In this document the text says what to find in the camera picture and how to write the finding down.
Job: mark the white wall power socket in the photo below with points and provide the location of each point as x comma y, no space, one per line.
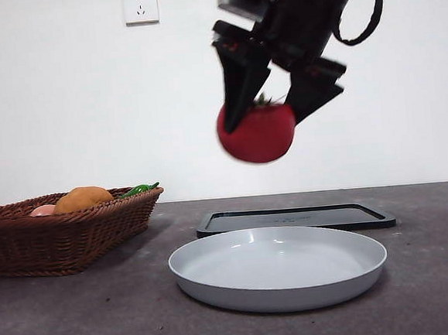
141,15

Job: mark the black rectangular tray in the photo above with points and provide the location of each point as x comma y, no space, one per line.
329,219

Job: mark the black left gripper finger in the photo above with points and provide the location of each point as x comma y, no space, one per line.
241,84

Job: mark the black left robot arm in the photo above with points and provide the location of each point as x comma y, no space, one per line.
305,17

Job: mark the brown wicker basket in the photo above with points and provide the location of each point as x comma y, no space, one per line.
59,242

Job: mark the orange-brown potato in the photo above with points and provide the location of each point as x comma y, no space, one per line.
81,198

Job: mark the green pepper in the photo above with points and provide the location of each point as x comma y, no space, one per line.
138,189

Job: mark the red tomato with green stem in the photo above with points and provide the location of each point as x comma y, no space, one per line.
260,137

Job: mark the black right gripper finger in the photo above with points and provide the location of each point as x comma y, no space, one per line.
311,96

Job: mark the grey round plate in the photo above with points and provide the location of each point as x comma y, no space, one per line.
278,264

